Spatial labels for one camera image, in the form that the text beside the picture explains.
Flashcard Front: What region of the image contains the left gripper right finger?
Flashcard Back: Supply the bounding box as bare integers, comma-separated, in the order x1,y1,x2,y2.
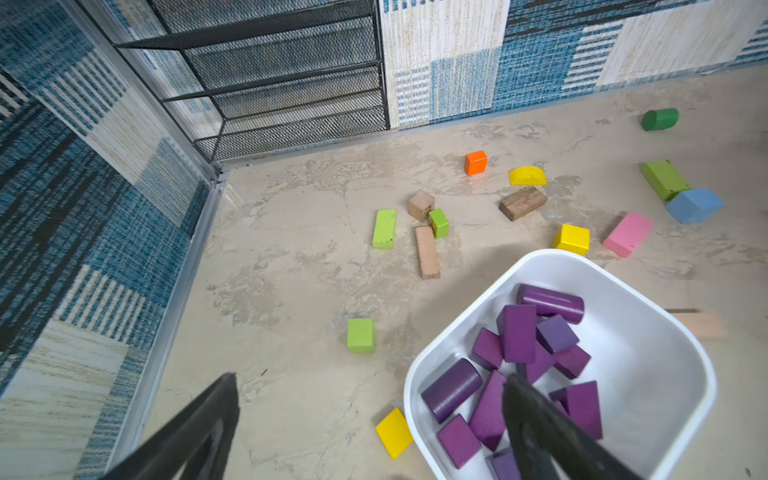
502,373,638,479

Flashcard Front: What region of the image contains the purple square block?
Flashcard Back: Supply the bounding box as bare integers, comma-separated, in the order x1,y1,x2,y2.
536,315,580,354

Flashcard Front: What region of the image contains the black wire mesh shelf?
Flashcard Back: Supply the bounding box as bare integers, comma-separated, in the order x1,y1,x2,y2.
78,1,390,164

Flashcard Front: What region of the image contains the purple cube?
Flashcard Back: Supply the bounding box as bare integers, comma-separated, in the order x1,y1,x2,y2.
553,345,592,380
437,415,482,470
549,380,603,440

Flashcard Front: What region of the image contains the green letter cube block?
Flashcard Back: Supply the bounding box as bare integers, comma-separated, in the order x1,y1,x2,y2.
428,208,450,239

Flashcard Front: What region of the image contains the small yellow cube block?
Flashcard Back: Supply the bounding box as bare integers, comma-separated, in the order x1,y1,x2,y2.
375,408,413,460

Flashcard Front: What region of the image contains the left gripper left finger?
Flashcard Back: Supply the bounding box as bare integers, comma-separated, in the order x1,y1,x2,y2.
104,372,240,479

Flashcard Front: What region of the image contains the yellow half-round block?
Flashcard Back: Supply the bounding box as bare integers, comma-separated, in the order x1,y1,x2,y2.
509,166,547,186

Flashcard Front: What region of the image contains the light wood long block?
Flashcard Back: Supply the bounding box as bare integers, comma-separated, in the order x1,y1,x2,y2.
414,226,441,280

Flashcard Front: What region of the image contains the purple cube block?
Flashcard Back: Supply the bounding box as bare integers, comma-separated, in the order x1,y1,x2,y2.
486,448,521,480

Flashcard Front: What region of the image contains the light blue cube block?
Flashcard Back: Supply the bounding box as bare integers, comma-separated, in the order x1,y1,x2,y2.
666,188,725,224

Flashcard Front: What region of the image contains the purple short cylinder block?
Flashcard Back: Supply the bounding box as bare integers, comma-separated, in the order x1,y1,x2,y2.
517,284,585,325

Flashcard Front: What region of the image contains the small natural wood block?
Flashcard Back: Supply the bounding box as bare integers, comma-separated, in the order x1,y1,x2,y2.
407,190,435,223

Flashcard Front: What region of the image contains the lime green rectangular block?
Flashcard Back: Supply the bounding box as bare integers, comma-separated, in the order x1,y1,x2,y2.
640,160,691,202

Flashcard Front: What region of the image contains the natural wood plank block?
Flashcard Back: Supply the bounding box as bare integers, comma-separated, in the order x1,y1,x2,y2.
667,309,729,341

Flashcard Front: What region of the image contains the lime green small cube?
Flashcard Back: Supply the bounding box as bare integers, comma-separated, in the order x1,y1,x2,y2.
346,318,376,353

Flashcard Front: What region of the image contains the lime green long block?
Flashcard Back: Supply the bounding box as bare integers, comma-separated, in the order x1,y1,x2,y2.
372,209,397,249

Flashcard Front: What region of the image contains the pink rectangular block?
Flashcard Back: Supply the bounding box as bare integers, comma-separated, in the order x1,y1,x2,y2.
602,211,654,258

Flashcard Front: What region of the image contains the orange cube block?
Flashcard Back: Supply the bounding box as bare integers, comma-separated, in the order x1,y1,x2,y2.
464,151,488,176

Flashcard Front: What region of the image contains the purple triangular prism block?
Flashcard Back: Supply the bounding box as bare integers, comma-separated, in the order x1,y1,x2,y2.
516,341,555,385

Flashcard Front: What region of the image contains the purple triangle block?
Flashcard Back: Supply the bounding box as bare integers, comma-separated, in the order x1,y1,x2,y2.
470,327,504,371

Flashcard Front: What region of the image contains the green cylinder block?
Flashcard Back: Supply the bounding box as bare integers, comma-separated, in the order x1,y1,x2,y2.
640,108,680,131

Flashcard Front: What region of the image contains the dark wood grain block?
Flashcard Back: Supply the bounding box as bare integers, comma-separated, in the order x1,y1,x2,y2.
499,186,547,222

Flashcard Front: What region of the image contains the white plastic storage bin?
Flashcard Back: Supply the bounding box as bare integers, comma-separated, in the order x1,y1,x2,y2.
404,249,716,479

